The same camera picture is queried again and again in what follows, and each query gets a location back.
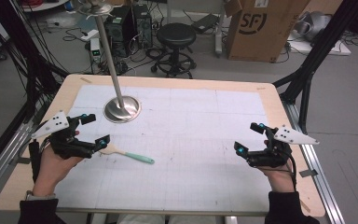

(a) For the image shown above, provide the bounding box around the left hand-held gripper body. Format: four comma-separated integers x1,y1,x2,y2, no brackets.
31,110,97,161

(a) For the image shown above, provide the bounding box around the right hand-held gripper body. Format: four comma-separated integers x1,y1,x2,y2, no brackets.
246,124,321,169

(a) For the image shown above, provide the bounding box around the wooden spatula with green handle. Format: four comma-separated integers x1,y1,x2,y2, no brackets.
99,143,156,165

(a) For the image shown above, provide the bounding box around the person's right hand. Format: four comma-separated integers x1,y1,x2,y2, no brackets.
255,139,296,194

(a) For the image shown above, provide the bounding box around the person's left hand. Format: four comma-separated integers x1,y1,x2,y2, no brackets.
32,130,85,197

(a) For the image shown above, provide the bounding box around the grey tape piece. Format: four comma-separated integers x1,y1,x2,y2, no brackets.
298,168,319,178

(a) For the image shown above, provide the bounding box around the metal pole stand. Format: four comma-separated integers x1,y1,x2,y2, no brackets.
76,0,143,124

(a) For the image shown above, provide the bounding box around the wristwatch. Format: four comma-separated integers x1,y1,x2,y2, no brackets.
24,189,58,202

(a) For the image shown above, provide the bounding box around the white grid mat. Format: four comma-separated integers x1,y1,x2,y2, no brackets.
54,84,273,213

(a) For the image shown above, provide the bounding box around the small white device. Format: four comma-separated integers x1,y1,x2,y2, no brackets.
89,37,103,63

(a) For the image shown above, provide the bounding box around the white power strip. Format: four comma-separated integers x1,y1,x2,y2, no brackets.
79,29,101,43

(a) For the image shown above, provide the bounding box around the black computer tower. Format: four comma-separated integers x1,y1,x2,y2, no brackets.
103,5,135,59
131,3,154,49

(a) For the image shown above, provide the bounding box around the large cardboard box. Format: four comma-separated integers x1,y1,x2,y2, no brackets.
225,0,312,63

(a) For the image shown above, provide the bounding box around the grey machine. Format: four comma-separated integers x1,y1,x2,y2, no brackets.
293,10,334,43

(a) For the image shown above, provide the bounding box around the black round stool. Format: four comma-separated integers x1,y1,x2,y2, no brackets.
150,21,199,79

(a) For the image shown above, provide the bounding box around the black flat device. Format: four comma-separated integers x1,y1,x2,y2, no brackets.
191,12,221,35

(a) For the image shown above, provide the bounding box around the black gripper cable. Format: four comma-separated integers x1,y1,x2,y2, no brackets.
283,148,298,191

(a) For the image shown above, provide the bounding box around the black gripper strap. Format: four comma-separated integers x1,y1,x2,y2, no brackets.
28,139,43,185

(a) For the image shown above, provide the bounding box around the aluminium rail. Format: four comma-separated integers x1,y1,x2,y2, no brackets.
280,100,347,224
0,101,51,204

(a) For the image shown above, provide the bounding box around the black metal frame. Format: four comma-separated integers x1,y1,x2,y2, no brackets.
272,0,358,135
0,0,70,105

